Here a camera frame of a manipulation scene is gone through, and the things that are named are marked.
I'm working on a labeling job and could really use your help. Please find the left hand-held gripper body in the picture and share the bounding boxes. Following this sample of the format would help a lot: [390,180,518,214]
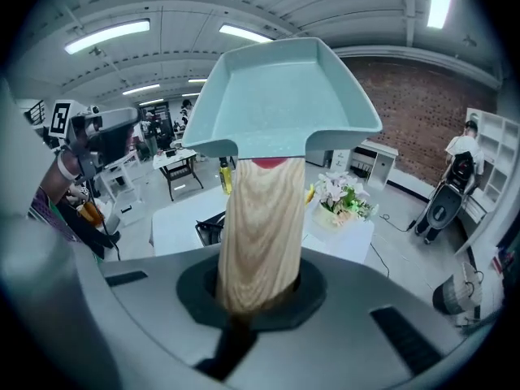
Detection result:
[49,100,107,180]

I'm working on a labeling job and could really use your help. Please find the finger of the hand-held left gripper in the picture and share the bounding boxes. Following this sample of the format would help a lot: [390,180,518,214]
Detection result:
[92,106,143,134]

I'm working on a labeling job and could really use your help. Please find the teal square pan wooden handle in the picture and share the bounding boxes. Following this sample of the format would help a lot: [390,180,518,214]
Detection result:
[181,37,384,315]

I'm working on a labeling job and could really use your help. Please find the person's left forearm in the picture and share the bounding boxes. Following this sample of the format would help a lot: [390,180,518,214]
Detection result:
[39,150,85,203]

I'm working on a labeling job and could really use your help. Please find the white wristband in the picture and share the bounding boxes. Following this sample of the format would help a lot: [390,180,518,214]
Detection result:
[56,152,79,181]

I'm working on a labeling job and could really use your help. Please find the ceiling light tube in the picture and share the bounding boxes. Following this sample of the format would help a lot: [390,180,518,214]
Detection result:
[219,23,274,44]
[121,83,162,97]
[426,0,455,30]
[63,18,152,55]

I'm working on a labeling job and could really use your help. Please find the white table black legs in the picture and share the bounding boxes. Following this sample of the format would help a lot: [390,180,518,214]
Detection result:
[152,147,205,202]

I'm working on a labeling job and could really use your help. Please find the orange plastic bottle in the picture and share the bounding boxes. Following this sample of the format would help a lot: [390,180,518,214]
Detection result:
[76,201,105,230]

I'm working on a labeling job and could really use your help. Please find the person's purple patterned clothing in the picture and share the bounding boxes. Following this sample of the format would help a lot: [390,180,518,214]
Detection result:
[28,187,82,244]

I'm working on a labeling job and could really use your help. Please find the yellow oil bottle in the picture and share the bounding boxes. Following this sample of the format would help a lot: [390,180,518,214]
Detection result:
[219,156,236,197]

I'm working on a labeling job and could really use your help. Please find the white small box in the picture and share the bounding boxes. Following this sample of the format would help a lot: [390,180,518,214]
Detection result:
[330,148,353,173]

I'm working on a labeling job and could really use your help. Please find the flower bouquet in white pot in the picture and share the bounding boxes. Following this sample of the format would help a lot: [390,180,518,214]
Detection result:
[306,171,379,230]

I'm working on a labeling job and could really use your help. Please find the white low cabinet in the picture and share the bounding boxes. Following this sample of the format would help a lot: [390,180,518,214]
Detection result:
[352,139,400,191]

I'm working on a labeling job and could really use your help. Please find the white cubby shelf unit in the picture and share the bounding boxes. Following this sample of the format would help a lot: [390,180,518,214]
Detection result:
[454,106,520,256]

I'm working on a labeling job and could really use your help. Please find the white frame table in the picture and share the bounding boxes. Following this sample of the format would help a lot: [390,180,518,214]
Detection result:
[98,152,142,202]

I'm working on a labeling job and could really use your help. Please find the black floor cable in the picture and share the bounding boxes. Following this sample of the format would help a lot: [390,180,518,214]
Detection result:
[379,213,417,233]

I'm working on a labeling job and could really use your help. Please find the grey wire basket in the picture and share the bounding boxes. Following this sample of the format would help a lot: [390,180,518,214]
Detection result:
[431,261,485,317]

